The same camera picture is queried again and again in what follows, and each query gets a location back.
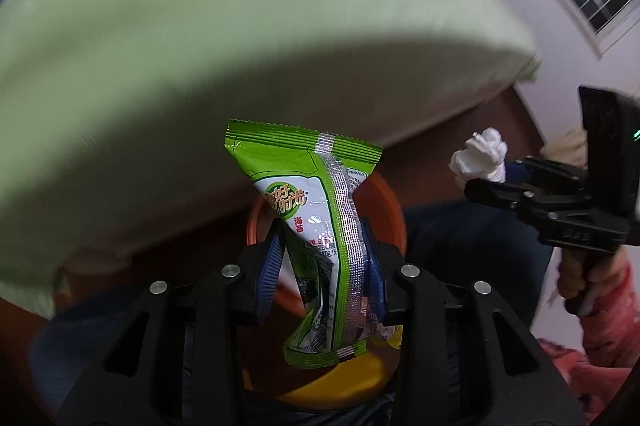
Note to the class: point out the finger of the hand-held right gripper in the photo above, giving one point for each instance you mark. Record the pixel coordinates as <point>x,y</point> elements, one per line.
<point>500,196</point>
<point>545,171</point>

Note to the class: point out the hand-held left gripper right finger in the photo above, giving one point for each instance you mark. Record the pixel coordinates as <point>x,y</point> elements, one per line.
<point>376,278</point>

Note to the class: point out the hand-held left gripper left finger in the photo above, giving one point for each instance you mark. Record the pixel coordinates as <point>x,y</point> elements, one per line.
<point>265,273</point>

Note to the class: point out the white tissue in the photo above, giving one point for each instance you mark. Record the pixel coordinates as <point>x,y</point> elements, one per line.
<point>477,156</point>

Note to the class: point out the orange plastic bin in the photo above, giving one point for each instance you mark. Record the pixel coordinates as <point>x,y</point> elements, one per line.
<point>392,211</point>

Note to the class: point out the green snack packet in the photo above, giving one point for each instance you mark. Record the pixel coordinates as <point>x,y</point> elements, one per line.
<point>300,166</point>

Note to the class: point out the person's right forearm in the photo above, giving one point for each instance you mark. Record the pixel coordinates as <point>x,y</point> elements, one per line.
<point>612,331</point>

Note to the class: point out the person's right hand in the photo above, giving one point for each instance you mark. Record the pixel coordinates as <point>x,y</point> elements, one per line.
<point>617,268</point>

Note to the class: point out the person's right jeans leg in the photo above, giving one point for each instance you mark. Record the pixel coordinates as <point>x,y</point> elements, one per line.
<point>475,266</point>

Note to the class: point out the person's jeans leg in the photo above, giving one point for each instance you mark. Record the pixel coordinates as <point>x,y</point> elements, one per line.
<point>475,266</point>
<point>75,331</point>

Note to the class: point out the person's left jeans leg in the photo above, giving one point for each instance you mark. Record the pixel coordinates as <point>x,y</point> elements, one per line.
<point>75,331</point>

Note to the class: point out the person's pink patterned top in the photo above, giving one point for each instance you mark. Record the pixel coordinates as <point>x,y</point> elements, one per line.
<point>595,391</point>

